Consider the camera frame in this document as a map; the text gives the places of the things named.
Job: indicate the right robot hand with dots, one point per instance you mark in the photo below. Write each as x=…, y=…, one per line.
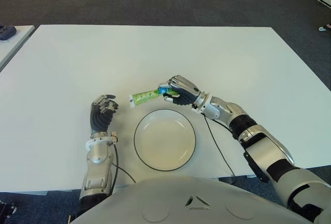
x=186, y=92

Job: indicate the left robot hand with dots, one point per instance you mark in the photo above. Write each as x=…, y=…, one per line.
x=102, y=118

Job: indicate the green toothpaste tube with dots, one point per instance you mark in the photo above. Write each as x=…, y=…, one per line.
x=144, y=97

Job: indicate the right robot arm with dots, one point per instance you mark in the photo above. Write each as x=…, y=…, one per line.
x=266, y=154

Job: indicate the white plate with black rim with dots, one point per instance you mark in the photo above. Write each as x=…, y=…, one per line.
x=164, y=140

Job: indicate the grey robot torso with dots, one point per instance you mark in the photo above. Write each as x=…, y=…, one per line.
x=181, y=200

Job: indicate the white side table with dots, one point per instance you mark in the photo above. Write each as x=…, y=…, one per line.
x=14, y=45

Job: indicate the dark blue controller device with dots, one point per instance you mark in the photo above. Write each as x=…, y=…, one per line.
x=7, y=32

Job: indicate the black metal base part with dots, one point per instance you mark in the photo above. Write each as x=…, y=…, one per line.
x=7, y=208

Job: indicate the white slipper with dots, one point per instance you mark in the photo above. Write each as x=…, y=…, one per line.
x=322, y=29

